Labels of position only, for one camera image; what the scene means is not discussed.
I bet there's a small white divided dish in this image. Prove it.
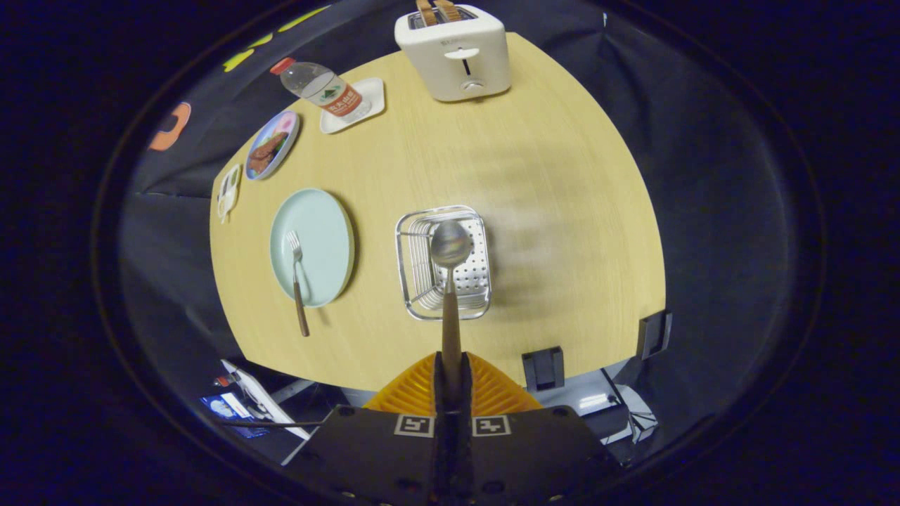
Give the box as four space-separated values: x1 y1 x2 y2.
216 164 243 224

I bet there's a small white tray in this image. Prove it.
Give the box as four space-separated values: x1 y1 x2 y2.
319 77 386 135

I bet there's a red capped water bottle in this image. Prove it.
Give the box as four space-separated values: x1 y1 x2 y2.
270 58 372 124

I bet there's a blue printed card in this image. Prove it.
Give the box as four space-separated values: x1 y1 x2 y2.
200 394 268 439

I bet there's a black table clamp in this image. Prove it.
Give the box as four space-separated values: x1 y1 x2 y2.
522 346 565 392
636 310 673 361

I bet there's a blue rimmed printed plate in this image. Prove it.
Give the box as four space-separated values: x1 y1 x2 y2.
245 110 301 181

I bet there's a metal wire basket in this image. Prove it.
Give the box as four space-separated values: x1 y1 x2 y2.
394 205 493 321

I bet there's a white toaster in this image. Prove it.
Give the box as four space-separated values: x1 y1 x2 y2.
394 4 513 103

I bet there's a wooden handled metal fork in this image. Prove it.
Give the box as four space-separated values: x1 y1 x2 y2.
285 230 311 338

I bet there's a white angular object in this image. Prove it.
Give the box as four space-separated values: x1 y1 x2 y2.
601 383 660 445

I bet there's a light green plate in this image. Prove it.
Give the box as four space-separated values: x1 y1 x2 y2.
269 188 356 309

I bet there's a white flat board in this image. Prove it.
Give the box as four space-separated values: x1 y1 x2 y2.
220 360 314 440

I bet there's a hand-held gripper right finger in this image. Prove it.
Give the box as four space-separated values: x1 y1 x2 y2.
452 351 628 506

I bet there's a wooden handled metal spoon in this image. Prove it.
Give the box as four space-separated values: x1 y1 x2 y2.
430 220 473 405

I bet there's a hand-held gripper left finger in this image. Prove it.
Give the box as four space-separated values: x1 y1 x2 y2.
281 351 452 506

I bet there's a thin dark cable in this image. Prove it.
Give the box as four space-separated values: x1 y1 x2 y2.
211 420 331 429

